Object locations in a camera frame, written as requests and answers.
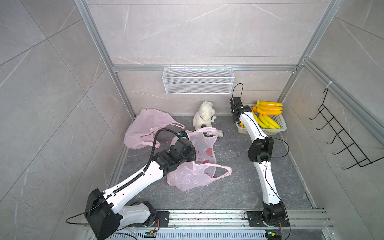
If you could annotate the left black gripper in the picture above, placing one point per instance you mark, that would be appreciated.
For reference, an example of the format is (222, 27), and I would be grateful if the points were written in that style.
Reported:
(191, 157)

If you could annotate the pink plastic bag with print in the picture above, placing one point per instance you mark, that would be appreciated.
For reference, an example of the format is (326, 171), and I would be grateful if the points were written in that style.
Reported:
(204, 170)

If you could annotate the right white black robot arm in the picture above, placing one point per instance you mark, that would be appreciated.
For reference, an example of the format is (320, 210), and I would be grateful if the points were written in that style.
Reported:
(259, 154)

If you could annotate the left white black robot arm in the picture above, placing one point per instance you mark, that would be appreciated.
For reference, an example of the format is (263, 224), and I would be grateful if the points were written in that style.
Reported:
(106, 211)

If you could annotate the yellow-green banana bunch right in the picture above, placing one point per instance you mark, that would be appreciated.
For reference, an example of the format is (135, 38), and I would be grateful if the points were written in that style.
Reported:
(266, 122)

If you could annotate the plain pink plastic bag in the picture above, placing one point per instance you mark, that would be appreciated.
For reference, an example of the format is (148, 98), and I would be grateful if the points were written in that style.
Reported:
(141, 132)

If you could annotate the white plush toy dog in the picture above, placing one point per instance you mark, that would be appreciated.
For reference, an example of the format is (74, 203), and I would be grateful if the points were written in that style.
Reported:
(205, 116)

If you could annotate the white plastic basket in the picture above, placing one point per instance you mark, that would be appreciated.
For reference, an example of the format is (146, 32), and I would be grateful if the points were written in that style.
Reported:
(277, 118)

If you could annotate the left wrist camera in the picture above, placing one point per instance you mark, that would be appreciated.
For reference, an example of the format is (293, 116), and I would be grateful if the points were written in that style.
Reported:
(183, 135)

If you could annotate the black wire hook rack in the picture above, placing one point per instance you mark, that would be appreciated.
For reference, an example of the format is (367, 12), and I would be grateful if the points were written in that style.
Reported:
(349, 145)

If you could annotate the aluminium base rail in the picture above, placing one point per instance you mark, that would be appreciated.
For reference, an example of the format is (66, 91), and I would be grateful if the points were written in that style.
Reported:
(310, 224)

